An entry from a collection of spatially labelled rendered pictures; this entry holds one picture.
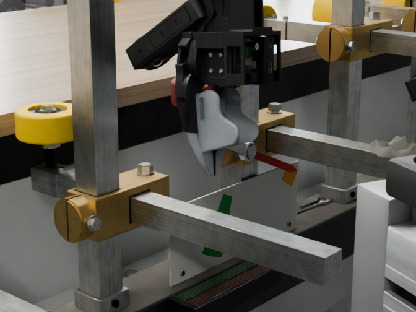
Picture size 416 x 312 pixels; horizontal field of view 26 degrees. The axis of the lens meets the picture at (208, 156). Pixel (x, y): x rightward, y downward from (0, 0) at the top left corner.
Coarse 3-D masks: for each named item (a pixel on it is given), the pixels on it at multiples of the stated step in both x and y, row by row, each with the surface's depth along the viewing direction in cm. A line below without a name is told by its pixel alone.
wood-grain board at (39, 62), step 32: (128, 0) 218; (160, 0) 218; (288, 0) 218; (0, 32) 170; (32, 32) 170; (64, 32) 170; (128, 32) 170; (0, 64) 139; (32, 64) 139; (64, 64) 139; (128, 64) 139; (288, 64) 152; (0, 96) 119; (32, 96) 119; (64, 96) 119; (128, 96) 125; (160, 96) 130; (0, 128) 109
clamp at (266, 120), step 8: (264, 112) 123; (288, 112) 123; (264, 120) 118; (272, 120) 119; (280, 120) 120; (288, 120) 121; (264, 128) 117; (264, 136) 118; (256, 144) 117; (264, 144) 118; (232, 152) 113; (264, 152) 118; (224, 160) 114; (232, 160) 114; (240, 160) 115; (256, 160) 117
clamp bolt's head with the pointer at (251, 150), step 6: (252, 144) 113; (246, 150) 113; (252, 150) 113; (246, 156) 113; (252, 156) 113; (258, 156) 117; (264, 156) 118; (264, 162) 118; (270, 162) 119; (276, 162) 120; (282, 162) 121; (282, 168) 121; (288, 168) 123; (294, 168) 124
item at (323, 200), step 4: (320, 200) 137; (324, 200) 139; (328, 200) 137; (308, 204) 136; (312, 204) 136; (316, 204) 136; (320, 204) 137; (324, 204) 137; (300, 208) 134; (304, 208) 134; (308, 208) 135
